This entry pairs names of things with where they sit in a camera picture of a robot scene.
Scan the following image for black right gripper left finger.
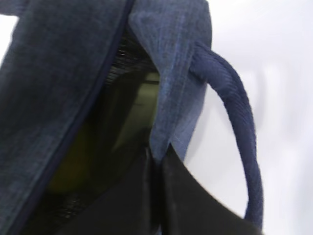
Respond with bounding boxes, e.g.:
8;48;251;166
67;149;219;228
66;147;155;235

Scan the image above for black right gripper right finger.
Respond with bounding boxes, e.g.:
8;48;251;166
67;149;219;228
161;146;261;235

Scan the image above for green cucumber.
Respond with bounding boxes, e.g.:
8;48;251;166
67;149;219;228
47;105;154;194

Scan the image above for dark blue lunch bag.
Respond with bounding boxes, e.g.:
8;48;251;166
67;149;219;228
0;0;264;235

